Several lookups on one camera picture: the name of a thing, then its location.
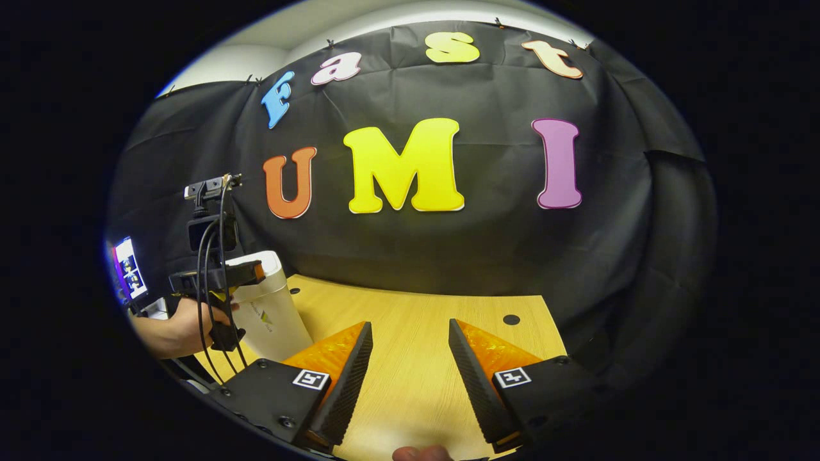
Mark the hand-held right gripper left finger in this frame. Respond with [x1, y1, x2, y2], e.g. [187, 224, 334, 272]
[208, 320, 374, 449]

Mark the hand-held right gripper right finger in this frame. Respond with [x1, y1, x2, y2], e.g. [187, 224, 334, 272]
[448, 318, 612, 454]

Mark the white desktop garbage bin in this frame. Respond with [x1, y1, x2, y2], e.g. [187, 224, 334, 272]
[224, 251, 315, 362]

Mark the wooden desktop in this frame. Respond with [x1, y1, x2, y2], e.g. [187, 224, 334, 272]
[192, 274, 570, 461]

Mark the computer monitor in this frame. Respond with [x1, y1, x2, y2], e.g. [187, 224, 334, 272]
[111, 236, 150, 303]

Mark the black backdrop cloth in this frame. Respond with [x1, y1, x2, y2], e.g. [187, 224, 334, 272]
[106, 24, 718, 385]

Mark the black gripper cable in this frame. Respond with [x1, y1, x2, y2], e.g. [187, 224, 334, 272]
[194, 182, 249, 386]

